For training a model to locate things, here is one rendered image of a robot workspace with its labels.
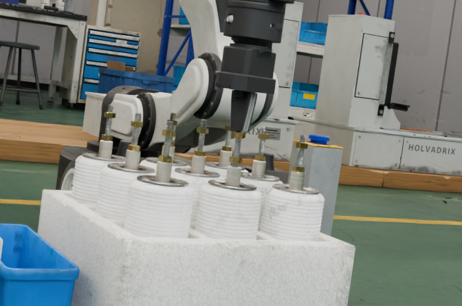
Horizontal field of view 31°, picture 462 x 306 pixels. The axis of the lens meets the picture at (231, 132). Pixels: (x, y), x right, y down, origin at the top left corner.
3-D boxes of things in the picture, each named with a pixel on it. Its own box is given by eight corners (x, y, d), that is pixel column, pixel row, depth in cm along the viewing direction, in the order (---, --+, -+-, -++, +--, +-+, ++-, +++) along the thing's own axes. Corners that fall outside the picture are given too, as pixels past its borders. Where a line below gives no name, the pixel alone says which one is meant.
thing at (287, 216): (322, 307, 134) (337, 196, 133) (276, 311, 128) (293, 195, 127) (282, 290, 142) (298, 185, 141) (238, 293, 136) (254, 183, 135)
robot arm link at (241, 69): (251, 92, 119) (262, 8, 119) (194, 84, 124) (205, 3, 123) (290, 96, 130) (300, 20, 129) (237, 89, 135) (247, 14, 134)
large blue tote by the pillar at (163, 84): (91, 116, 624) (97, 67, 621) (140, 120, 646) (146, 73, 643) (119, 124, 582) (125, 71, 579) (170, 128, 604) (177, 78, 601)
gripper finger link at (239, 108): (229, 128, 128) (234, 89, 127) (247, 132, 126) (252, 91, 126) (223, 128, 127) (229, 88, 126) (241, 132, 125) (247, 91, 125)
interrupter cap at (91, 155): (94, 162, 137) (95, 158, 137) (74, 155, 143) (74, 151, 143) (134, 164, 142) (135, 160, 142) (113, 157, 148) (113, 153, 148)
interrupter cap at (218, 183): (262, 194, 126) (263, 190, 126) (215, 190, 123) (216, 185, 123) (247, 186, 133) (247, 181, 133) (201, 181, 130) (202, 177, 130)
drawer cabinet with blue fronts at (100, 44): (58, 104, 725) (67, 24, 721) (109, 109, 747) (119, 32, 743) (78, 110, 674) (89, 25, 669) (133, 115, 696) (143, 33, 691)
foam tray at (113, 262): (29, 289, 147) (42, 188, 146) (222, 287, 166) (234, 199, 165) (111, 371, 113) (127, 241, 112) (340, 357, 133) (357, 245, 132)
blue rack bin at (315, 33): (267, 40, 728) (270, 16, 726) (304, 46, 745) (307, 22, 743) (295, 40, 683) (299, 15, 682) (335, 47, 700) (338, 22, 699)
